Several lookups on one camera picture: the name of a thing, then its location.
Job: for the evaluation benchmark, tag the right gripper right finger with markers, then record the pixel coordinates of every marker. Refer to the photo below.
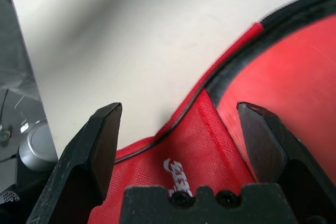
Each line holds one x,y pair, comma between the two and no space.
286,150

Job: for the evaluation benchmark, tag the red black paddle case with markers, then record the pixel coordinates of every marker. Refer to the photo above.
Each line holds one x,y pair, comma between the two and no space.
189,134

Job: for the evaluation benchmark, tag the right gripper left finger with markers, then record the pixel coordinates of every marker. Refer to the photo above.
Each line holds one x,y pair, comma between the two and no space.
78,161

